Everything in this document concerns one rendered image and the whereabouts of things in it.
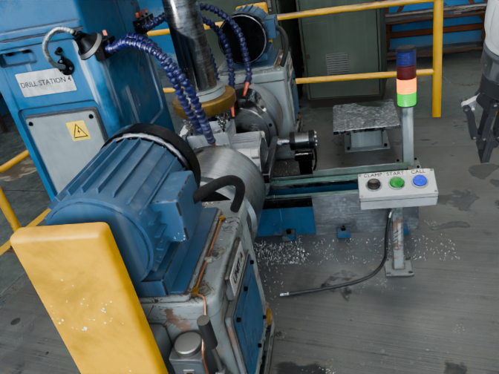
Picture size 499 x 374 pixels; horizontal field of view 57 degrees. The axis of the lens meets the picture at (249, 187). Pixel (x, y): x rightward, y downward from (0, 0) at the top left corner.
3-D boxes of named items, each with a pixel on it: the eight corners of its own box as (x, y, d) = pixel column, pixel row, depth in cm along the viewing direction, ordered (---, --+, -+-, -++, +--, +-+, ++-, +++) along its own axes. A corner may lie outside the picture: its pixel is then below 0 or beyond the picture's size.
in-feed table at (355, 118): (336, 159, 176) (333, 131, 170) (335, 130, 199) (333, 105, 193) (401, 153, 171) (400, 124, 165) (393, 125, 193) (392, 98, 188)
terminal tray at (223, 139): (192, 159, 134) (186, 137, 130) (201, 144, 143) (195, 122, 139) (232, 156, 131) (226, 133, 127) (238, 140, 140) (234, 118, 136)
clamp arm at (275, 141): (272, 145, 150) (261, 184, 129) (270, 136, 149) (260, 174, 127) (282, 143, 149) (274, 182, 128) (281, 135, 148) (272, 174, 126)
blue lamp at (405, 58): (397, 67, 143) (396, 53, 141) (395, 62, 148) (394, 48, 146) (417, 65, 141) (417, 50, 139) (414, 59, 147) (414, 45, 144)
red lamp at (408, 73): (397, 81, 145) (397, 67, 143) (395, 76, 150) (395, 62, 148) (417, 79, 144) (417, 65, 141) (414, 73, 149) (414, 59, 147)
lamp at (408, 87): (398, 95, 147) (397, 81, 145) (396, 89, 152) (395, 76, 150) (417, 93, 146) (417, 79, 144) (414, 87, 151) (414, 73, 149)
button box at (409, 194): (359, 210, 108) (359, 198, 104) (357, 185, 112) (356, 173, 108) (436, 205, 104) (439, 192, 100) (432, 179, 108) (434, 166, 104)
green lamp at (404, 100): (398, 108, 149) (398, 95, 147) (396, 102, 154) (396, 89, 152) (417, 106, 148) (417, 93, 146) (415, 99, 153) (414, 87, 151)
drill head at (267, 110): (206, 184, 153) (188, 113, 141) (230, 133, 188) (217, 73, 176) (281, 177, 147) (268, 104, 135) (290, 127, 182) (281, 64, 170)
